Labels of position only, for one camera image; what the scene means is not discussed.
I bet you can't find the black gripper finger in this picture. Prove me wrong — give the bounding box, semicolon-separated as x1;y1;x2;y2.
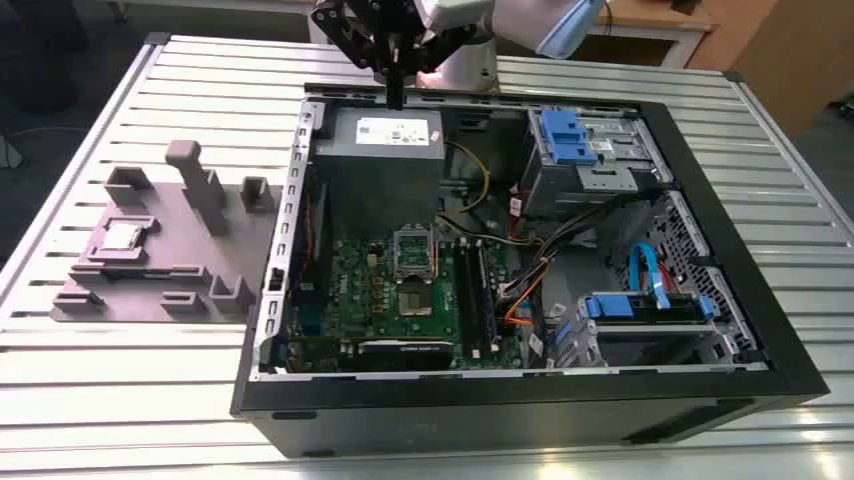
395;26;483;110
310;2;398;110

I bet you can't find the metal socket cover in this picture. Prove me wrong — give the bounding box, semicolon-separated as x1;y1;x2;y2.
392;224;439;281

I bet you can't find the silver CPU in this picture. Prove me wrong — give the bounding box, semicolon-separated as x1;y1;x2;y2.
99;222;145;251

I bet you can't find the CPU socket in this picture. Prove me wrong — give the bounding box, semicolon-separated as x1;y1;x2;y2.
398;282;436;319

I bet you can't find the blue plastic disk carrier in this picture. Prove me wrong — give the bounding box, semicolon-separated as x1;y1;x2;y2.
540;109;599;166

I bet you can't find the grey power supply unit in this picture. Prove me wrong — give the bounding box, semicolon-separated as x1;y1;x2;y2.
311;107;447;221

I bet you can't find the wooden desk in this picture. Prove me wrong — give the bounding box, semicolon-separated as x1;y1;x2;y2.
596;0;719;69

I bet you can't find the silver drive cage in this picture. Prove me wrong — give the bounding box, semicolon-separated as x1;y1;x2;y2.
519;107;673;216

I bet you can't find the grey parts rack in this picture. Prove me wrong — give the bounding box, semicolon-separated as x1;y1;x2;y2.
49;139;288;324

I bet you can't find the green motherboard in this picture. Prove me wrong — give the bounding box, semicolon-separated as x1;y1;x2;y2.
286;234;528;374

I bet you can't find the black RAM slot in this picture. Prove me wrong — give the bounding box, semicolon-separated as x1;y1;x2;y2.
470;238;503;353
452;237;483;357

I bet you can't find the wooden cabinet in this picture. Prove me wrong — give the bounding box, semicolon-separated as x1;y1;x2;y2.
690;0;854;139

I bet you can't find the hard disk in blue carrier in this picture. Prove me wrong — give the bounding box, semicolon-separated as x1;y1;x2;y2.
579;292;719;326

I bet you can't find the black Nvidia graphics card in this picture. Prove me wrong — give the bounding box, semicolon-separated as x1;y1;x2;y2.
286;337;459;374

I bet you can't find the silver disk bay cage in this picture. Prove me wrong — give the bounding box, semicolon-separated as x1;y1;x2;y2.
546;292;766;371

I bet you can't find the black PC case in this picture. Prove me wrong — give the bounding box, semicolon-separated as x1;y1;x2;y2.
230;82;833;459

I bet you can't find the yellow wire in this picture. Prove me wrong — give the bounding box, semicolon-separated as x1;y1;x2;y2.
436;139;492;216

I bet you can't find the black wire bundle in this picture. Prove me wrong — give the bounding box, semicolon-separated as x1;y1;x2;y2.
532;189;669;261

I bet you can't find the orange wire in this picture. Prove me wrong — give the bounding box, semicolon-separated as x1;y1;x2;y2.
503;277;555;329

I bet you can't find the blue flat data wire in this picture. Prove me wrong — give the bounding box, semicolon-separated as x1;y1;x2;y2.
630;242;673;309

